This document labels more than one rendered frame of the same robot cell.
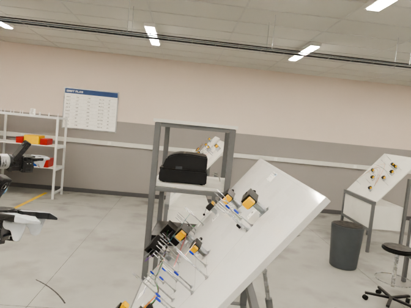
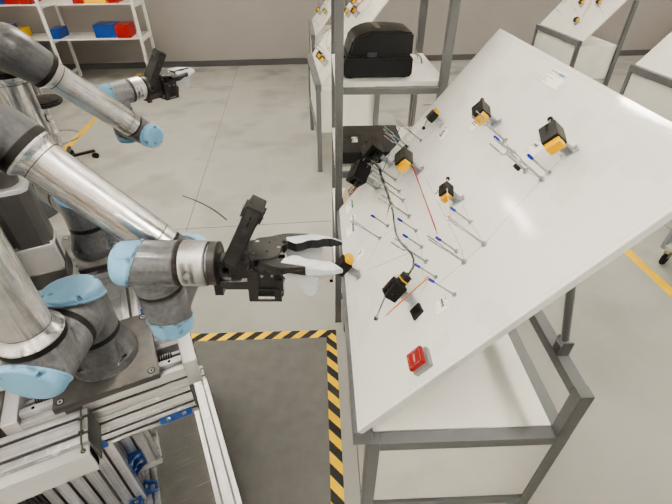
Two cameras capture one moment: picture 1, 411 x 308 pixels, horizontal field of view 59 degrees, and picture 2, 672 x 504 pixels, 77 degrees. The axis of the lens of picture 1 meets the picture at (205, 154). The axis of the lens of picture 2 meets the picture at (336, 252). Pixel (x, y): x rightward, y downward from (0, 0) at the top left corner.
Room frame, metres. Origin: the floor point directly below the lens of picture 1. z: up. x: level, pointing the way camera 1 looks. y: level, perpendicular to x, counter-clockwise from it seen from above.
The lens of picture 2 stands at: (0.31, 0.38, 1.99)
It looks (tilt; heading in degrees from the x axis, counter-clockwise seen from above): 38 degrees down; 358
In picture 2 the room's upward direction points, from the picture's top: straight up
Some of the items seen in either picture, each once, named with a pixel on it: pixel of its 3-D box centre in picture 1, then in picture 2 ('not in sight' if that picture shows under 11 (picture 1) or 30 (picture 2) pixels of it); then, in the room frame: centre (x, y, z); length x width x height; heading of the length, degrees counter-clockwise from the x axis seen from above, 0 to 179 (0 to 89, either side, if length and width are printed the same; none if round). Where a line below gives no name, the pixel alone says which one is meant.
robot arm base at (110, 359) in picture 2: not in sight; (98, 341); (0.99, 0.92, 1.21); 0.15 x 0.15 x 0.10
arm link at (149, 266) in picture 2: not in sight; (151, 264); (0.85, 0.66, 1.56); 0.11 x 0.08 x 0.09; 88
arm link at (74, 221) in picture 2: not in sight; (78, 201); (1.45, 1.12, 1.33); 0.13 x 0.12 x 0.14; 50
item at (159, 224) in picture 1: (177, 233); (368, 143); (2.40, 0.13, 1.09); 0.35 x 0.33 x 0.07; 0
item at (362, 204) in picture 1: (376, 198); (580, 35); (6.56, -3.18, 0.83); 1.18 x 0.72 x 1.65; 2
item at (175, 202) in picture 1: (192, 200); (346, 71); (4.86, 0.11, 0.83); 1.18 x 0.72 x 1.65; 5
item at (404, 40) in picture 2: (184, 166); (375, 49); (2.36, 0.13, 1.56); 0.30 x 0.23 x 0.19; 92
